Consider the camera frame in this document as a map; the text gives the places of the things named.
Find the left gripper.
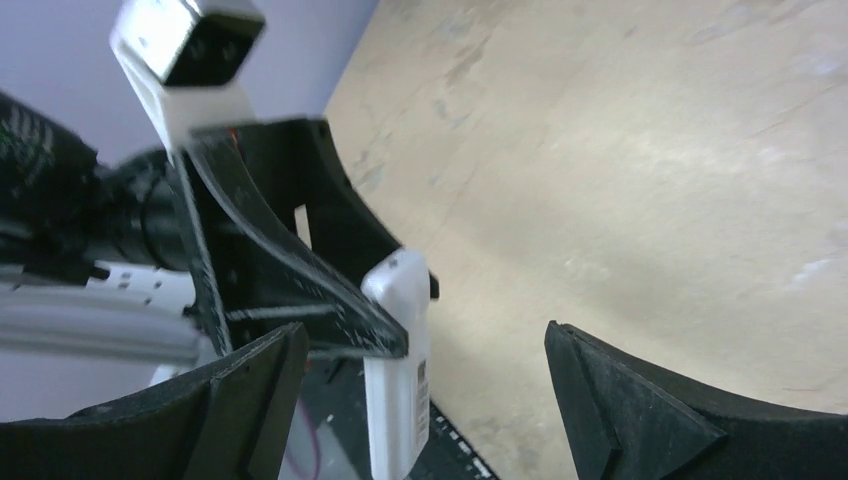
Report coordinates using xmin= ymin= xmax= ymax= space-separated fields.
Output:
xmin=172 ymin=119 xmax=409 ymax=358

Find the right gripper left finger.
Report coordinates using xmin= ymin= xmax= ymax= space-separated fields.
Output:
xmin=1 ymin=324 xmax=308 ymax=479

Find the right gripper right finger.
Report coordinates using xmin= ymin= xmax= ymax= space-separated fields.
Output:
xmin=544 ymin=322 xmax=847 ymax=479

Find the white remote control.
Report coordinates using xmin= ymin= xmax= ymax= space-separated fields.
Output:
xmin=362 ymin=249 xmax=431 ymax=480

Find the white battery cover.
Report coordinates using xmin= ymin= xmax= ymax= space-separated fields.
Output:
xmin=415 ymin=360 xmax=430 ymax=455

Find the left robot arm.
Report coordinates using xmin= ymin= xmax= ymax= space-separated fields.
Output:
xmin=1 ymin=95 xmax=413 ymax=359

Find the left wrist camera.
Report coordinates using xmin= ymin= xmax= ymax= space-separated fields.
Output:
xmin=110 ymin=0 xmax=266 ymax=151

